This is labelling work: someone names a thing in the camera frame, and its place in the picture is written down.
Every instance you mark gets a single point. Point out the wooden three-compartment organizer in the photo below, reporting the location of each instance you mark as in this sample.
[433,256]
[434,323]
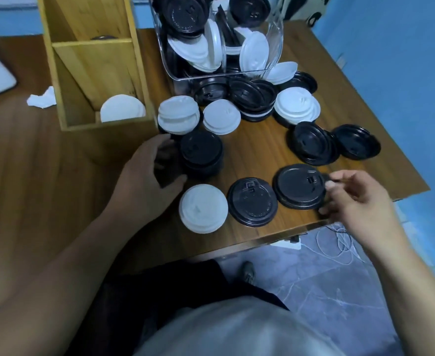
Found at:
[91,70]

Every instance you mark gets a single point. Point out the crumpled white tissue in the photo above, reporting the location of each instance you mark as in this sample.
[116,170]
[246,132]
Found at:
[41,99]

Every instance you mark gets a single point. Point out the person's left hand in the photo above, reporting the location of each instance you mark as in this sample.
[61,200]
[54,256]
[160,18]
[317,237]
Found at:
[135,189]

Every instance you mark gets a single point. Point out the grey shirt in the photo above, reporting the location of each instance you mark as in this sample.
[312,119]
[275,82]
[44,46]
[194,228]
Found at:
[239,329]

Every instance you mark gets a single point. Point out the clear plastic container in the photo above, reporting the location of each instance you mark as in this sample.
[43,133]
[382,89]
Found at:
[276,33]

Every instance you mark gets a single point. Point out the cream tote bag black print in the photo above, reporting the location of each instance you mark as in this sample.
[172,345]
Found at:
[306,11]

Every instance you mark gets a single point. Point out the person's left forearm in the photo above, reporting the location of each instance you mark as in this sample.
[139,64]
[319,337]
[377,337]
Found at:
[46,285]

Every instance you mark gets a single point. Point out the pile of black and white cup lids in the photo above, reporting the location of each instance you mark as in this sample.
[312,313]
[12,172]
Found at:
[221,116]

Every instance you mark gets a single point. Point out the person's right hand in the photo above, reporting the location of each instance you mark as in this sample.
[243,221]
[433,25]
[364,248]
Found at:
[369,215]

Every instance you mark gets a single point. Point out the white domed cup lid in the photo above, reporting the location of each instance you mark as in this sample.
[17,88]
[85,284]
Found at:
[203,208]

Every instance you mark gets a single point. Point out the person's right forearm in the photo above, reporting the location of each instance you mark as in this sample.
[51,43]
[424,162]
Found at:
[417,292]

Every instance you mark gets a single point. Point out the white wall socket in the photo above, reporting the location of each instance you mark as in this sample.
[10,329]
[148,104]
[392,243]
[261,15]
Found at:
[341,61]

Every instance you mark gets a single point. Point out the white power adapter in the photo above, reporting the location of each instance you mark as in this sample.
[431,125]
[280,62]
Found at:
[286,243]

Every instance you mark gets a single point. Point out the dark shoe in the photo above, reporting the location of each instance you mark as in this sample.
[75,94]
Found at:
[247,273]

